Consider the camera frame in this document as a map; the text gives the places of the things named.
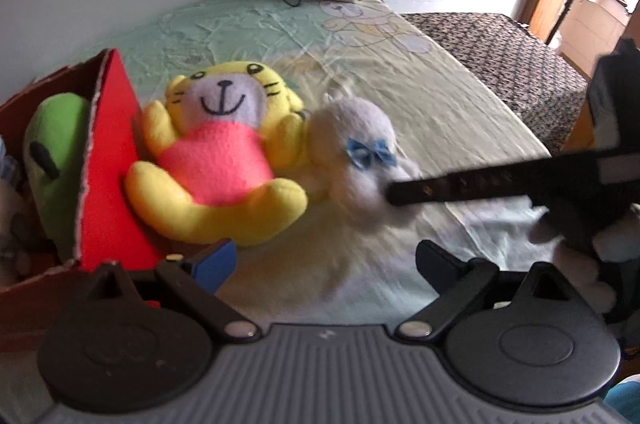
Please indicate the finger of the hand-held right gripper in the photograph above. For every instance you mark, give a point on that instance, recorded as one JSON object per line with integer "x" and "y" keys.
{"x": 475, "y": 186}

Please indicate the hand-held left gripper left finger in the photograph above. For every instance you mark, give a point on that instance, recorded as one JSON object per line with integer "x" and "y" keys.
{"x": 216, "y": 265}

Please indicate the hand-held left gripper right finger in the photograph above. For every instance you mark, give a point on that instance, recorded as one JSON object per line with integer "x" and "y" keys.
{"x": 434, "y": 265}

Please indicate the yellow tiger plush toy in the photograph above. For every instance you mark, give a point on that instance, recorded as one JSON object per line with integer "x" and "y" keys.
{"x": 220, "y": 164}

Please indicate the red cardboard box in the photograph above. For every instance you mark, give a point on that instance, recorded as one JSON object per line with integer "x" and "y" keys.
{"x": 110, "y": 184}

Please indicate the white plush toy blue bows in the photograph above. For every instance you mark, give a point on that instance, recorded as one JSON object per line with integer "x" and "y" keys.
{"x": 350, "y": 124}

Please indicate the green pear plush toy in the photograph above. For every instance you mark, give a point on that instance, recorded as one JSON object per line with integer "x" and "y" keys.
{"x": 55, "y": 129}

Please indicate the person's right hand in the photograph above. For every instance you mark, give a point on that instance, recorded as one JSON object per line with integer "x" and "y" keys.
{"x": 580, "y": 271}

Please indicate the cartoon printed bed sheet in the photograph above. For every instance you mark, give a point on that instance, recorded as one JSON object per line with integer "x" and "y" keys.
{"x": 440, "y": 104}

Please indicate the grey plush toy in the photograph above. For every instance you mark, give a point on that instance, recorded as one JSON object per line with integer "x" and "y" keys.
{"x": 12, "y": 224}

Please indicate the blue cloth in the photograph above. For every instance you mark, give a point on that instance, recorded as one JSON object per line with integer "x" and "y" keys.
{"x": 629, "y": 401}

